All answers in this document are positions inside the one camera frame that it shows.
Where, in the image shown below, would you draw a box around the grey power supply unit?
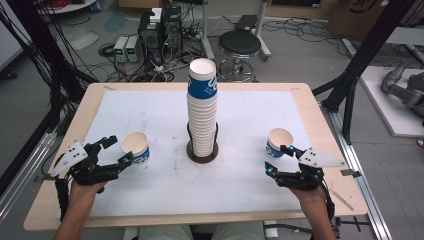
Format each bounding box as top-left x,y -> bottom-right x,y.
113,36 -> 130,63
125,35 -> 142,63

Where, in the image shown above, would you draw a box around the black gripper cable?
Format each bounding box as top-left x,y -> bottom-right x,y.
54,154 -> 70,222
320,180 -> 337,222

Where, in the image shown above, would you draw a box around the dark brown cup holder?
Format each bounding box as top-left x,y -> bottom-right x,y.
185,121 -> 220,164

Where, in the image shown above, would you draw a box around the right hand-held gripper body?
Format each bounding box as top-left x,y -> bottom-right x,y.
274,146 -> 348,192

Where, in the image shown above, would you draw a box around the black metal frame strut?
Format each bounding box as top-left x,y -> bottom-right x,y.
311,0 -> 418,145

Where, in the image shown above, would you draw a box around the person's right hand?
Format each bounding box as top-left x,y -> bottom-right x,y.
288,185 -> 328,210

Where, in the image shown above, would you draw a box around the person's left hand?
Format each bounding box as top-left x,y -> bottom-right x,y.
68,179 -> 109,215

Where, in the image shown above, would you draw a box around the stack of paper cups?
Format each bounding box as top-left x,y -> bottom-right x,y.
186,58 -> 219,158

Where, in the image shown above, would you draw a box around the light wooden table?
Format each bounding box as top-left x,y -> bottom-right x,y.
23,82 -> 369,232

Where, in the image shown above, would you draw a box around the black computer tower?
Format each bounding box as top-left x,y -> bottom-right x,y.
137,11 -> 165,64
162,5 -> 184,54

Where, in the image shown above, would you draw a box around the brown cardboard box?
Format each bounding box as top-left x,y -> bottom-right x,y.
327,0 -> 424,42

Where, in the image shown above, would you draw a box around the single blue-banded paper cup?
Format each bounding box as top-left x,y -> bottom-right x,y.
120,130 -> 151,165
265,127 -> 295,160

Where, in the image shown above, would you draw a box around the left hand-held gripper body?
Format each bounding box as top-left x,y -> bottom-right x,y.
49,140 -> 113,187

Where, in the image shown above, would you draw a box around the black round stool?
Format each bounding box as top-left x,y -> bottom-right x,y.
218,29 -> 263,83

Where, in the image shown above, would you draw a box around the white floor board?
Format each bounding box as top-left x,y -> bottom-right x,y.
359,65 -> 424,139

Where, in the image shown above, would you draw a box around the person's light trousers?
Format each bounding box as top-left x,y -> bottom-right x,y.
137,222 -> 267,240

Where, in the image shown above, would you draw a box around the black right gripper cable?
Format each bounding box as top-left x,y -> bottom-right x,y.
320,180 -> 337,222

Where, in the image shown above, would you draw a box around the thin wooden stick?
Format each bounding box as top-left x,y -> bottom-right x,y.
329,188 -> 355,212

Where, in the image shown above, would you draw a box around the black cable under table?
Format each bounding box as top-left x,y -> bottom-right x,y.
264,222 -> 314,235

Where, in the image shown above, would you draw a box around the flat black floor device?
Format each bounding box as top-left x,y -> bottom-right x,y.
234,14 -> 260,32

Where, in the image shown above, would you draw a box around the black frame with cables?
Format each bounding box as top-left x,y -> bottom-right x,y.
0,0 -> 98,134

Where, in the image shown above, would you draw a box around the aluminium floor rail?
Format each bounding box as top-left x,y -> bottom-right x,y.
0,130 -> 58,224
319,102 -> 394,240

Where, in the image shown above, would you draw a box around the black tape piece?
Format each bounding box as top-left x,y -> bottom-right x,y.
32,173 -> 54,183
340,168 -> 362,179

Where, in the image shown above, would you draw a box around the white table mat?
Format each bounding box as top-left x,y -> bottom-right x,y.
60,89 -> 320,220

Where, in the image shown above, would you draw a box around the white metal stand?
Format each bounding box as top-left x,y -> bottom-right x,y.
199,0 -> 273,62

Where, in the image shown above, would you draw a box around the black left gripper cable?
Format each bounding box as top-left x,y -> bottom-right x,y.
54,154 -> 70,222

